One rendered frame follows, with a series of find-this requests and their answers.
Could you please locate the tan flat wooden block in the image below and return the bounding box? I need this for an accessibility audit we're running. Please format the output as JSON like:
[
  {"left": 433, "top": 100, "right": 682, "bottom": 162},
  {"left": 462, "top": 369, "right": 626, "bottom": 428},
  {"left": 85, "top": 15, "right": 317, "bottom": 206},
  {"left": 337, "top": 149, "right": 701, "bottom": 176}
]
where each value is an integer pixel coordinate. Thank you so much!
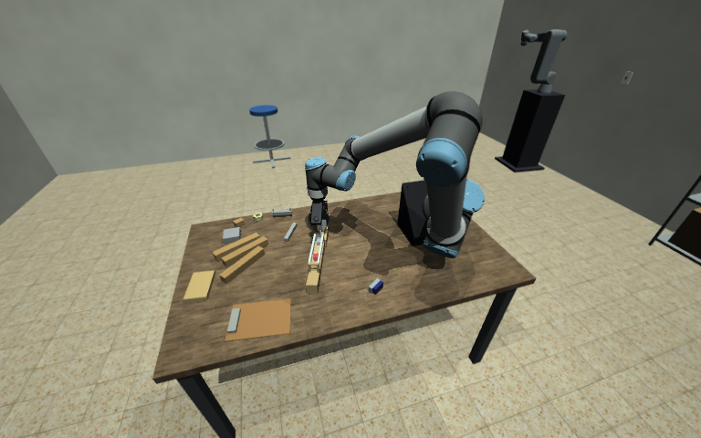
[{"left": 183, "top": 270, "right": 215, "bottom": 302}]

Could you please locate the tan clipboard with grey clip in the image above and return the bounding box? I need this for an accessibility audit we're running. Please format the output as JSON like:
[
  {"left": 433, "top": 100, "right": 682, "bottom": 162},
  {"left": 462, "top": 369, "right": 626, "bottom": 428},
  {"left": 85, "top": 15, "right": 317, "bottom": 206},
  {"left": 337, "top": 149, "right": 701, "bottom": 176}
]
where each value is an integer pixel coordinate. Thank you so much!
[{"left": 225, "top": 300, "right": 288, "bottom": 341}]

